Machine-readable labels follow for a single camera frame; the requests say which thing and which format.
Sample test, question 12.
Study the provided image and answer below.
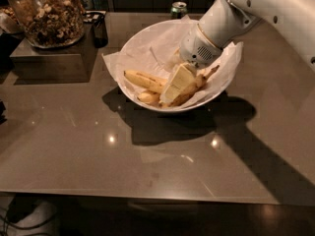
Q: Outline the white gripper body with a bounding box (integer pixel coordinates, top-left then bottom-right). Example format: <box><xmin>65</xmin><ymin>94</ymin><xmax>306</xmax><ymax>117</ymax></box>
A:
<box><xmin>179</xmin><ymin>24</ymin><xmax>222</xmax><ymax>67</ymax></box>

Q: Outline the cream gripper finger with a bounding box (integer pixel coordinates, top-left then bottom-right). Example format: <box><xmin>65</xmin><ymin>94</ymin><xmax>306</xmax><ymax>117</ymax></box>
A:
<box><xmin>168</xmin><ymin>50</ymin><xmax>183</xmax><ymax>70</ymax></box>
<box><xmin>159</xmin><ymin>63</ymin><xmax>197</xmax><ymax>103</ymax></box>

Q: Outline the yellow banana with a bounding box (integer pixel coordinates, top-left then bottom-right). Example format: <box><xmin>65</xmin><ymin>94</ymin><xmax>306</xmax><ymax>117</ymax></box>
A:
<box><xmin>158</xmin><ymin>101</ymin><xmax>171</xmax><ymax>109</ymax></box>
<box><xmin>137</xmin><ymin>90</ymin><xmax>159</xmax><ymax>104</ymax></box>
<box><xmin>124</xmin><ymin>66</ymin><xmax>220</xmax><ymax>108</ymax></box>

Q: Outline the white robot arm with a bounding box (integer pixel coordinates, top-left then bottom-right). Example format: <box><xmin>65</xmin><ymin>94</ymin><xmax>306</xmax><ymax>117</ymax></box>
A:
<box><xmin>165</xmin><ymin>0</ymin><xmax>315</xmax><ymax>69</ymax></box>

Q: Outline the white bowl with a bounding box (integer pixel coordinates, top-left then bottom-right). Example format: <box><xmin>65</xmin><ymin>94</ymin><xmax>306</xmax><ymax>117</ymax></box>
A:
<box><xmin>116</xmin><ymin>19</ymin><xmax>236</xmax><ymax>113</ymax></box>

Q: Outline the white paper liner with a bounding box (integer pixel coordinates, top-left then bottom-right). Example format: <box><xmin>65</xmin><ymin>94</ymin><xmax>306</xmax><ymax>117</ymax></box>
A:
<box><xmin>101</xmin><ymin>15</ymin><xmax>244</xmax><ymax>111</ymax></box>

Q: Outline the green soda can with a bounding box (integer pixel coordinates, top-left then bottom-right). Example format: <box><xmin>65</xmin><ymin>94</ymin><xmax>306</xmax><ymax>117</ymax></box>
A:
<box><xmin>170</xmin><ymin>1</ymin><xmax>187</xmax><ymax>19</ymax></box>

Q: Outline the black scoop cup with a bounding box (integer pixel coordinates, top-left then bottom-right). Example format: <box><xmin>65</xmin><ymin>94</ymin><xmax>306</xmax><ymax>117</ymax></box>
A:
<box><xmin>86</xmin><ymin>12</ymin><xmax>108</xmax><ymax>48</ymax></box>

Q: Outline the glass jar of nuts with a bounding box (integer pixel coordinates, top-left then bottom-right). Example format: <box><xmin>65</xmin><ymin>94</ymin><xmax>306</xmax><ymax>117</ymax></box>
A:
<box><xmin>8</xmin><ymin>0</ymin><xmax>85</xmax><ymax>49</ymax></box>

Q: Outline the tray of nuts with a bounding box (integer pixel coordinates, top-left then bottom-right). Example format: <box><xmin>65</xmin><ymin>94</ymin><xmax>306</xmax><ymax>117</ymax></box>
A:
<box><xmin>0</xmin><ymin>6</ymin><xmax>23</xmax><ymax>34</ymax></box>

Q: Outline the dark metal pedestal box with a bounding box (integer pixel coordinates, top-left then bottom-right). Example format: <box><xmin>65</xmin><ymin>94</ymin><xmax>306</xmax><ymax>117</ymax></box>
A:
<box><xmin>10</xmin><ymin>25</ymin><xmax>97</xmax><ymax>84</ymax></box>

